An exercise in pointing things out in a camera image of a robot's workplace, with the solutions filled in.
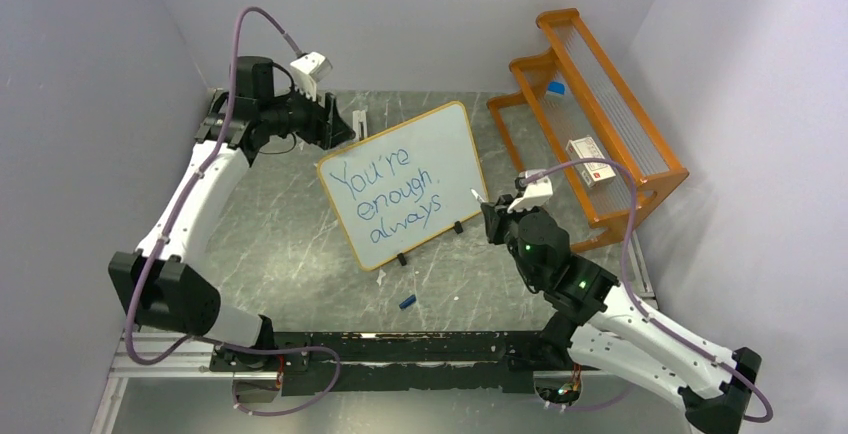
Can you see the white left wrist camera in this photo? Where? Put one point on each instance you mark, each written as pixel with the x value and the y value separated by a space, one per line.
pixel 307 71

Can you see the white blue whiteboard marker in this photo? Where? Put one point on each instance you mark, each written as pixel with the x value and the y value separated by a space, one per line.
pixel 478 197

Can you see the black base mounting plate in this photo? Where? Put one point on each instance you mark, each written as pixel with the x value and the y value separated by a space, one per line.
pixel 508 361

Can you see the blue marker cap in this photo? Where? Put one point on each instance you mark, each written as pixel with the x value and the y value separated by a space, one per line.
pixel 406 303

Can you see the blue-capped item on shelf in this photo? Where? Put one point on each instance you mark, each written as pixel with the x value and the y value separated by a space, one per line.
pixel 556 88

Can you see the yellow-framed whiteboard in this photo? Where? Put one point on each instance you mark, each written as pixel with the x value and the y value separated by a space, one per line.
pixel 406 185

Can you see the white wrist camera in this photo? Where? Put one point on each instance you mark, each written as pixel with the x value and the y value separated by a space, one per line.
pixel 534 190
pixel 307 71

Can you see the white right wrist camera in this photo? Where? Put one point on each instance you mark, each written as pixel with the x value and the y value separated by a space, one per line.
pixel 534 190

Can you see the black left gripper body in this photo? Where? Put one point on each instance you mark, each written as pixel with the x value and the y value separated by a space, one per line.
pixel 313 129

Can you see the white whiteboard eraser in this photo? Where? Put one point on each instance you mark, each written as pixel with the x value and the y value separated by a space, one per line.
pixel 359 118

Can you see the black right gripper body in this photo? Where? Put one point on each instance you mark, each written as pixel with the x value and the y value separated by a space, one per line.
pixel 511 238

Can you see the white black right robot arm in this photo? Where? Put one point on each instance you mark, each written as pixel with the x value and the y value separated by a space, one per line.
pixel 597 324

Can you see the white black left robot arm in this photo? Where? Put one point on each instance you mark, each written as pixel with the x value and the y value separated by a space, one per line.
pixel 159 283

